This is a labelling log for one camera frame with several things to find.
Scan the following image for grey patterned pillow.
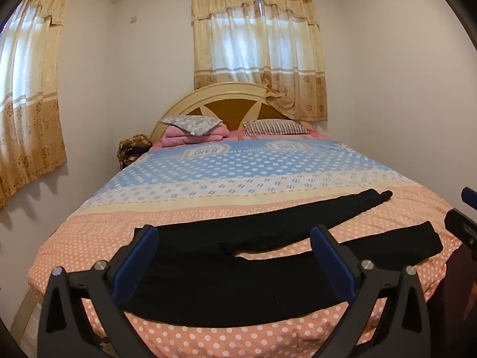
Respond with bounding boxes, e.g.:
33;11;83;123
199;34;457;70
160;115;223;136

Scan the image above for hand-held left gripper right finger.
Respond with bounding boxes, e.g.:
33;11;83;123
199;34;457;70
310;225;433;358

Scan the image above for striped pillow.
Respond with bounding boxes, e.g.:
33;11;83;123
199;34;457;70
244;119;309;137

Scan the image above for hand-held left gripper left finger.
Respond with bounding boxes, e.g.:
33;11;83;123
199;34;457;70
36;225;160;358

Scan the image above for cream and wood headboard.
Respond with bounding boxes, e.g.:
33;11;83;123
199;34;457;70
149;82;314;146

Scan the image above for black pants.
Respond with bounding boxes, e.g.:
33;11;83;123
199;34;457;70
123;189;444;327

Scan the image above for polka dot bedspread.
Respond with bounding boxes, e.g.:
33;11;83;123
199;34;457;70
26;134;463;358

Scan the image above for pink folded blanket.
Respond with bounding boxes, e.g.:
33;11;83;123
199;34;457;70
151;123;230;149

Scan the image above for pink bed sheet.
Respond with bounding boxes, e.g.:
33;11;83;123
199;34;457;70
224;129;333;142

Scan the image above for brown patterned bag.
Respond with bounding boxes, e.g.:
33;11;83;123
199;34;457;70
118;133;154;171

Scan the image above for beige floral window curtain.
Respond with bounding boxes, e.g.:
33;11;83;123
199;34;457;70
0;0;77;212
191;0;329;122

